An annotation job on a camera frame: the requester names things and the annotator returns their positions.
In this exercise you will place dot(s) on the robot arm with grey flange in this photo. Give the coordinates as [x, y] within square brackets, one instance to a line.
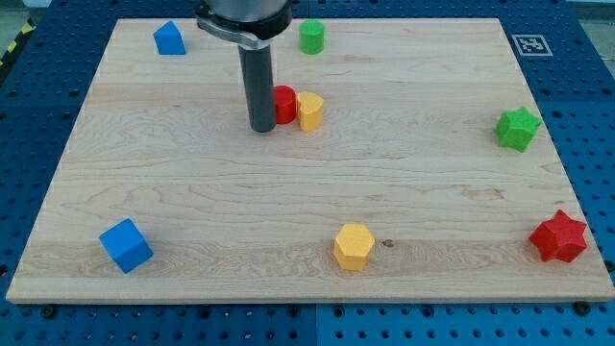
[251, 24]

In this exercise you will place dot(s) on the blue triangle block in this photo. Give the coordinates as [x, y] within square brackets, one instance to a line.
[169, 40]

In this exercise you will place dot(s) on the yellow heart block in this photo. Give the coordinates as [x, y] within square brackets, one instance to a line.
[310, 110]

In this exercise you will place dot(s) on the red cylinder block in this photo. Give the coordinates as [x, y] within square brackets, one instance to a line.
[285, 104]

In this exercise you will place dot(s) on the yellow hexagon block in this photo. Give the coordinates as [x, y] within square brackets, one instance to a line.
[353, 246]

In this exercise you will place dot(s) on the dark grey cylindrical pointer rod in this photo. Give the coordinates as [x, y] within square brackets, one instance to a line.
[256, 67]

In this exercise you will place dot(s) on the light wooden board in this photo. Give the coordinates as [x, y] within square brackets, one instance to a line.
[407, 148]

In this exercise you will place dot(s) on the green cylinder block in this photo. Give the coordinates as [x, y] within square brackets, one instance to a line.
[312, 36]

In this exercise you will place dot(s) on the blue cube block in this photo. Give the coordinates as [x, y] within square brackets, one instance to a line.
[126, 245]

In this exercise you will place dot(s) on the green star block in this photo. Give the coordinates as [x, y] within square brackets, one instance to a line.
[516, 129]

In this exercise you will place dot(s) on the white fiducial marker tag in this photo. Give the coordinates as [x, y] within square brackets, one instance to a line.
[530, 45]

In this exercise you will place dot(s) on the red star block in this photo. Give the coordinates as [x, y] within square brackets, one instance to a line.
[559, 238]

